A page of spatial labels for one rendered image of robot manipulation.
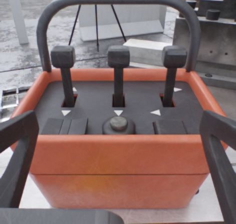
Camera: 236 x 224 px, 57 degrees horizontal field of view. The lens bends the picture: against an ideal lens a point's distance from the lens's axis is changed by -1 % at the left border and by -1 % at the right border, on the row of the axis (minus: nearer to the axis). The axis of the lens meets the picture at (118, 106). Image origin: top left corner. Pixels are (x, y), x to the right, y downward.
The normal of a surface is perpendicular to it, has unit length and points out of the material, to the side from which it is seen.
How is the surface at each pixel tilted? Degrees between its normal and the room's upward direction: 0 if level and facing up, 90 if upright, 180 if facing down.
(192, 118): 0
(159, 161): 97
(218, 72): 90
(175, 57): 90
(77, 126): 7
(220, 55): 90
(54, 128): 7
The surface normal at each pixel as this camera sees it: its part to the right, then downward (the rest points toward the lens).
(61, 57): 0.00, 0.56
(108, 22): 0.36, 0.52
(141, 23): 0.22, -0.35
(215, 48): -0.36, 0.52
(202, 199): 0.00, -0.83
